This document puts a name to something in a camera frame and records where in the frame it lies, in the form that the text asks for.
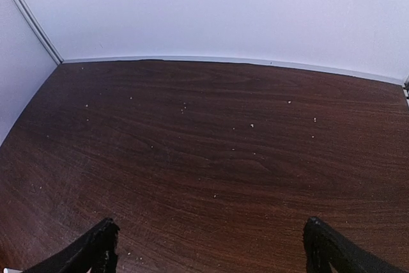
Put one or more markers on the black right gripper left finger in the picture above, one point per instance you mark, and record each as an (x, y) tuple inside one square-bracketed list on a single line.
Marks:
[(94, 251)]

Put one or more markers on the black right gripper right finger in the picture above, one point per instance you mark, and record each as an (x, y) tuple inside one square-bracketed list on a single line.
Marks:
[(327, 250)]

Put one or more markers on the left aluminium corner post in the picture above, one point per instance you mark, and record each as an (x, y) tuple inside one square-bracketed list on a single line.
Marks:
[(38, 31)]

